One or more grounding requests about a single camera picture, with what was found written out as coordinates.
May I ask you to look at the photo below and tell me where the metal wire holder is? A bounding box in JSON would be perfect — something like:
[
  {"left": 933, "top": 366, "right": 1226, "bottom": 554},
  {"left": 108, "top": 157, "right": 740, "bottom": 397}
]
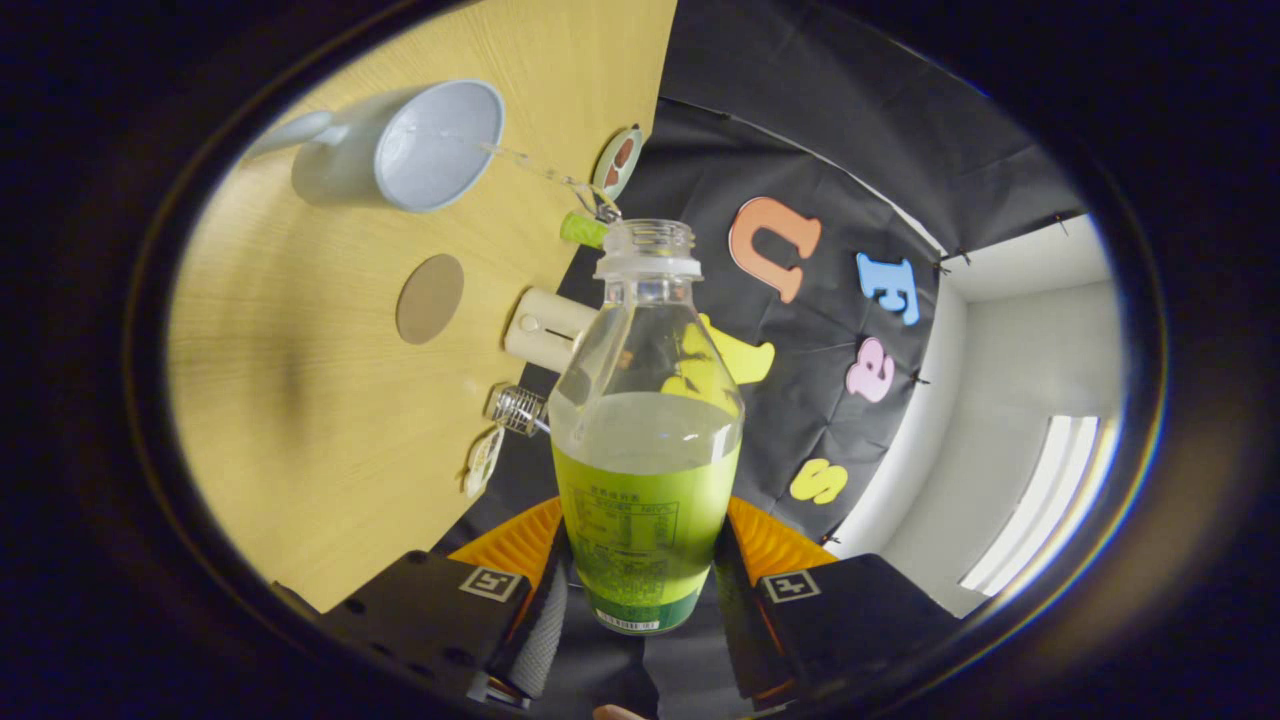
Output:
[{"left": 487, "top": 385, "right": 551, "bottom": 438}]

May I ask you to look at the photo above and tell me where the small capped green bottle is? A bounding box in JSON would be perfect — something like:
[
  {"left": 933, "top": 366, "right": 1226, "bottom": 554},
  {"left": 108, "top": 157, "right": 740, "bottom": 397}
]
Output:
[{"left": 558, "top": 208, "right": 613, "bottom": 251}]

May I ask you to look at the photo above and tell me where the pale green plate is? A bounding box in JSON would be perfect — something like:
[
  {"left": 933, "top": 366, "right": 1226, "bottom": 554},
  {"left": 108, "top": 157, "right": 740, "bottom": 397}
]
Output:
[{"left": 592, "top": 125, "right": 645, "bottom": 201}]

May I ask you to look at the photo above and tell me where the ceiling light panel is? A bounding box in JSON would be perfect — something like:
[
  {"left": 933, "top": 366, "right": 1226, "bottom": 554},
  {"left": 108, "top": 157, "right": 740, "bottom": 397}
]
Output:
[{"left": 958, "top": 415, "right": 1121, "bottom": 598}]

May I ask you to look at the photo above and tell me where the round brown coaster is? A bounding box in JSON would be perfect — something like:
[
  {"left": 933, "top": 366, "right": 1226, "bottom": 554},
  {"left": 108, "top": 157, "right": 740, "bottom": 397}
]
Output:
[{"left": 395, "top": 253, "right": 466, "bottom": 346}]

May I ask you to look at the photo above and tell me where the white cup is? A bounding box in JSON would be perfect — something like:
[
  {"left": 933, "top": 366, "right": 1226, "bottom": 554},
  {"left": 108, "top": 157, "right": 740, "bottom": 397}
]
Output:
[{"left": 245, "top": 80, "right": 506, "bottom": 214}]

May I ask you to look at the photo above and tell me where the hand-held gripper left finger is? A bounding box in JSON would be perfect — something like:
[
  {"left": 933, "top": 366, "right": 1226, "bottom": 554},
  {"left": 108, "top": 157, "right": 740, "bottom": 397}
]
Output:
[{"left": 318, "top": 497, "right": 573, "bottom": 703}]

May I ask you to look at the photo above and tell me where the green label juice bottle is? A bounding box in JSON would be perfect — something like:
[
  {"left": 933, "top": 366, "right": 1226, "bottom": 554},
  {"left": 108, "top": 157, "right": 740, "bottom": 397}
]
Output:
[{"left": 548, "top": 218, "right": 746, "bottom": 636}]

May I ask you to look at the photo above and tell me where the white divided dish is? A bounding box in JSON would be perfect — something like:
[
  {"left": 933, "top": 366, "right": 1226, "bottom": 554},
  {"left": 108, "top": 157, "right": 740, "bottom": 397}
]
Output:
[{"left": 462, "top": 425, "right": 508, "bottom": 499}]

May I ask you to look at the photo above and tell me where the cream toaster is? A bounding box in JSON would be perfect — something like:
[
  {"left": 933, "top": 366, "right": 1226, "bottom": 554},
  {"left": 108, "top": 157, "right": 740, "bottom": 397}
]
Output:
[{"left": 503, "top": 288, "right": 601, "bottom": 374}]

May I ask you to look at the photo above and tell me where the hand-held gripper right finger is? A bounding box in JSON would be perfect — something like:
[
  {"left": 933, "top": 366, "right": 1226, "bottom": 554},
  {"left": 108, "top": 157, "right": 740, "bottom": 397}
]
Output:
[{"left": 714, "top": 497, "right": 963, "bottom": 709}]

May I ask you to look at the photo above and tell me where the wooden table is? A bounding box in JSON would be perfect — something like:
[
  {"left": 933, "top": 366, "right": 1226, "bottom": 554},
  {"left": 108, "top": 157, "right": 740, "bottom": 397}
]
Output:
[{"left": 165, "top": 0, "right": 681, "bottom": 613}]

